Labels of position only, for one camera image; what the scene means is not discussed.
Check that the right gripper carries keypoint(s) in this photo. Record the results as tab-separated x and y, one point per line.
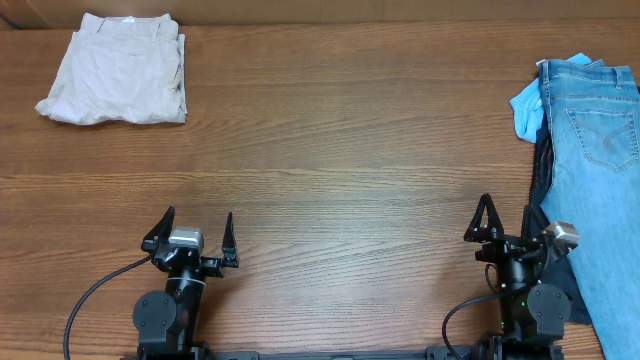
512	244

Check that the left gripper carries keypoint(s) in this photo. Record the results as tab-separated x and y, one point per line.
215	267

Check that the blue denim jeans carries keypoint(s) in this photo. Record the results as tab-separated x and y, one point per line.
593	118

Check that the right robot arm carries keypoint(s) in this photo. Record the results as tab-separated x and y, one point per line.
532	313

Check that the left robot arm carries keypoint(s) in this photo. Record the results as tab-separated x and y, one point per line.
167	320

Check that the light blue shirt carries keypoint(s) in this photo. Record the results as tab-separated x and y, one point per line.
528	112

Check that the folded beige trousers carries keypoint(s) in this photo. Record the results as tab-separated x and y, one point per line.
120	69

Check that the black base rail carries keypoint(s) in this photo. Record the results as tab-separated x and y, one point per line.
430	353

